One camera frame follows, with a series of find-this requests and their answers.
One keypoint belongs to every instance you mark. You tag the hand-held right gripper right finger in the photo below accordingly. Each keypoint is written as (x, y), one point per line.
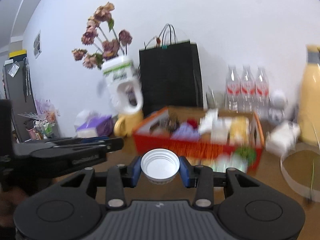
(185, 172)

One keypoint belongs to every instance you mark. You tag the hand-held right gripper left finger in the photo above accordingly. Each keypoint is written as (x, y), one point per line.
(136, 171)

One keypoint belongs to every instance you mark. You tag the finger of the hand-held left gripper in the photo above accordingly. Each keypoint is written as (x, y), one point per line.
(112, 145)
(95, 139)

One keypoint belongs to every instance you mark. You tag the white threaded bottle cap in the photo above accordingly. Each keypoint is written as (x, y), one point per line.
(160, 166)

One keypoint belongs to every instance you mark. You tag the orange-edged cardboard box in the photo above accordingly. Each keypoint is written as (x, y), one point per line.
(180, 146)

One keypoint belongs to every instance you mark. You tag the purple tissue box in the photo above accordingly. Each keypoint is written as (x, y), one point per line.
(95, 127)

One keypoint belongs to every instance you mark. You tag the yellow mug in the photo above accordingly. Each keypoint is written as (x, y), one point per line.
(128, 126)

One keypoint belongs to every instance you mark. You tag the purple cloth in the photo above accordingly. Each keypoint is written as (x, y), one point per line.
(186, 132)

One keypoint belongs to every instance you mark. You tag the small red object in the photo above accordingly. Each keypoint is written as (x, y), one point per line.
(192, 123)

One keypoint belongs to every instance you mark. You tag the white rectangular object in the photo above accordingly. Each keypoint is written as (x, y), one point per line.
(208, 120)

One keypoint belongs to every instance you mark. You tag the green and white object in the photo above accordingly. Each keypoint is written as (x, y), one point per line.
(246, 153)

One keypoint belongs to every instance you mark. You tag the white plastic jug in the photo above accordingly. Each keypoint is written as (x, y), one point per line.
(117, 77)

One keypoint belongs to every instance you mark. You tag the white and yellow plush toy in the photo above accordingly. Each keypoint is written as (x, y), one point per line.
(238, 130)

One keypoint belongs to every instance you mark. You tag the dark tall cabinet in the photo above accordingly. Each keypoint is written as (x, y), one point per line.
(17, 100)

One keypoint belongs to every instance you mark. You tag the clear glass jar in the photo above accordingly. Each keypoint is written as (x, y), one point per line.
(215, 100)

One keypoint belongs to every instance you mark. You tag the black paper bag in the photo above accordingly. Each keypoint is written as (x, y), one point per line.
(170, 77)

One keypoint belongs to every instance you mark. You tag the dried pink flowers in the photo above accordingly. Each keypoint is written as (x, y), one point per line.
(107, 47)

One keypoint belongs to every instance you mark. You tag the red label water bottle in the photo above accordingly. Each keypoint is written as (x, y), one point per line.
(248, 90)
(233, 90)
(262, 91)

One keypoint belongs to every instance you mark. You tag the white charger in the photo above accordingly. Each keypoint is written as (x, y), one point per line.
(283, 137)

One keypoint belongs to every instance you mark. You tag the white robot figure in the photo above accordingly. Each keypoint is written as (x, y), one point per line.
(278, 105)

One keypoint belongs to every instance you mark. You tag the yellow and black box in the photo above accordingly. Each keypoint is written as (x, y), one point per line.
(17, 54)

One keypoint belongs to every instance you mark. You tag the yellow thermos jug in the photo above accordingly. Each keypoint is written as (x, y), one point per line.
(310, 100)

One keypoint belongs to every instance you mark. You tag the wall poster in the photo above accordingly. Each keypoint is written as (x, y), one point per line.
(37, 44)

